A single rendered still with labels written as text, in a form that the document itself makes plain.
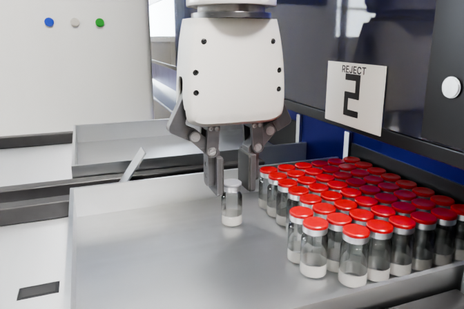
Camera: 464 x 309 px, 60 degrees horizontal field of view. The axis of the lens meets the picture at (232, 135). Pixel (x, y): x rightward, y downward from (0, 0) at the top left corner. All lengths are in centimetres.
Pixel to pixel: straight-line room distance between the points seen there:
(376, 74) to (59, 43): 90
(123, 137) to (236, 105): 46
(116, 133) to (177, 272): 48
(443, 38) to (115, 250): 32
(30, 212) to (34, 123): 69
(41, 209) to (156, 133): 38
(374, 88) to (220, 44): 14
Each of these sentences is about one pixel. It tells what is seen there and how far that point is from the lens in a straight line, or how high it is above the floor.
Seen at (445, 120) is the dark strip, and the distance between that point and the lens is 32.
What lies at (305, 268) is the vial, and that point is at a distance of 35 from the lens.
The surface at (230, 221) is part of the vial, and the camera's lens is 42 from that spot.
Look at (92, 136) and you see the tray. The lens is 80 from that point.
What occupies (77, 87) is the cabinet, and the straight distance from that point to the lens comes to 114.
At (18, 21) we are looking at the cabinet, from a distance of 114.
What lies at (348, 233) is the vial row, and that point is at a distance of 33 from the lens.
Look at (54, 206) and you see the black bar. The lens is 48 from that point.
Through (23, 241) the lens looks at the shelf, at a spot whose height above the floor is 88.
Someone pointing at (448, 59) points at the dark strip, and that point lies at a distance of 32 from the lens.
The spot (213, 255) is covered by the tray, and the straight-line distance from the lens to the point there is 38.
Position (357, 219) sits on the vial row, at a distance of 36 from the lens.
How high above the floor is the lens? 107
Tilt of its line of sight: 14 degrees down
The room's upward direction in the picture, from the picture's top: straight up
